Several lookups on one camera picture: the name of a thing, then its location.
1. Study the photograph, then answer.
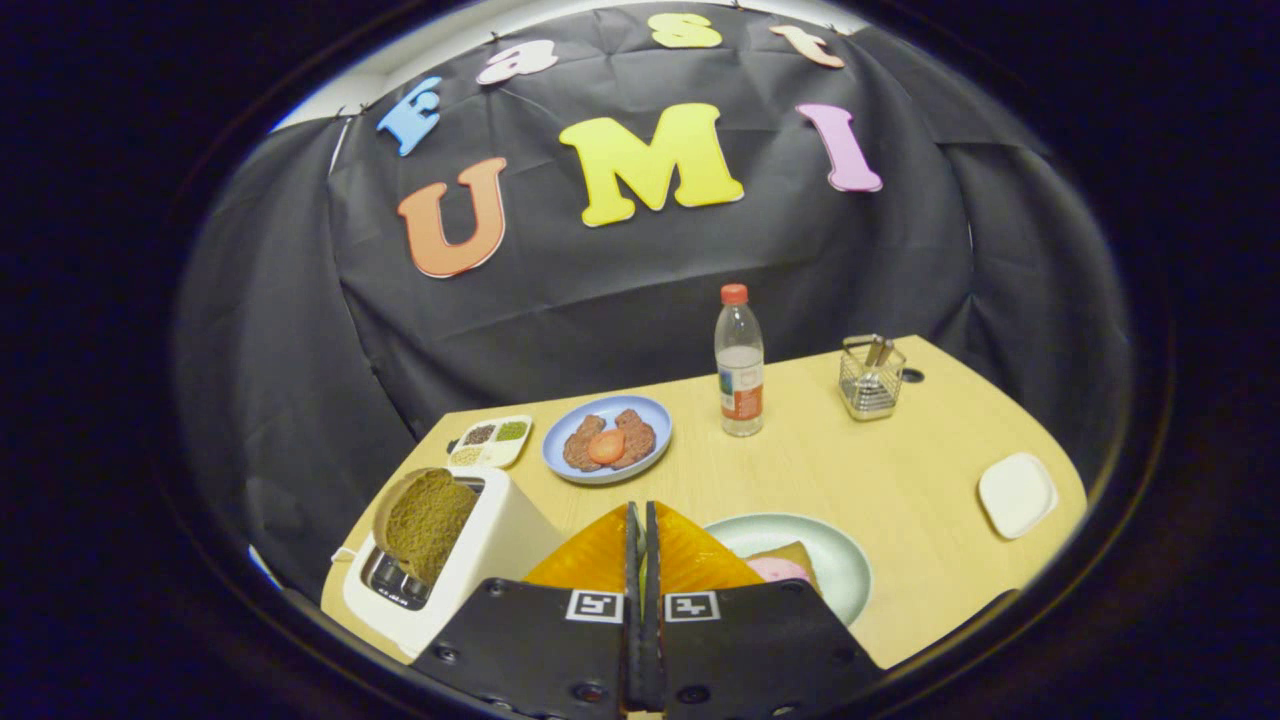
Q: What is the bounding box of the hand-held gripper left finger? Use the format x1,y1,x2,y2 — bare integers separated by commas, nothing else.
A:
410,502,647,720

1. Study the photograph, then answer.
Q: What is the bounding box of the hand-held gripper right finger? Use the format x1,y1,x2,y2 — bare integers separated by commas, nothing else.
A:
645,501,887,720

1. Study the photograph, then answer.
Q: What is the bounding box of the brown bread slice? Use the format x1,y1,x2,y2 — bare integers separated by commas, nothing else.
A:
372,467,481,587

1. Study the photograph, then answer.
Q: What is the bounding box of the pink ham slice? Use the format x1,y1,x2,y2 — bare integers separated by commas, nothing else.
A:
747,557,813,586

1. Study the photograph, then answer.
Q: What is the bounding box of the toasted bread slice with crust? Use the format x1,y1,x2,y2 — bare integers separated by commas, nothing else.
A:
745,541,823,593

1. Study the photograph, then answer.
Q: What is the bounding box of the white toaster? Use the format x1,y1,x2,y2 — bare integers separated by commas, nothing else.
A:
342,466,566,661

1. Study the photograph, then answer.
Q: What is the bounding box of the pale green round plate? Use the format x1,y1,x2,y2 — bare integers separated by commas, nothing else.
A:
703,513,873,627

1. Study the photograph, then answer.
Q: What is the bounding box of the brown meat patty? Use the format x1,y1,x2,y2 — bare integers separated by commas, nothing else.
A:
562,414,608,473
612,408,658,470

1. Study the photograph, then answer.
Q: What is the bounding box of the white divided condiment tray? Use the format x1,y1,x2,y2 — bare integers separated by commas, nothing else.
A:
446,414,534,470

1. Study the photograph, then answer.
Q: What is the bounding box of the blue round plate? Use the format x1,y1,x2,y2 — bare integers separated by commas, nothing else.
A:
541,395,673,486

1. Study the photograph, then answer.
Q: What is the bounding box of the clear bottle with red cap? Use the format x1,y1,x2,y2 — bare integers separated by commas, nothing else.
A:
714,283,766,438

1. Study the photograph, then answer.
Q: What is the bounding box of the small white square dish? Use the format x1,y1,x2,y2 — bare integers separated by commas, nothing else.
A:
977,452,1059,541

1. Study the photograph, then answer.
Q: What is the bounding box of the metal wire cutlery holder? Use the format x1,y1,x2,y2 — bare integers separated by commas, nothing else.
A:
838,334,908,422

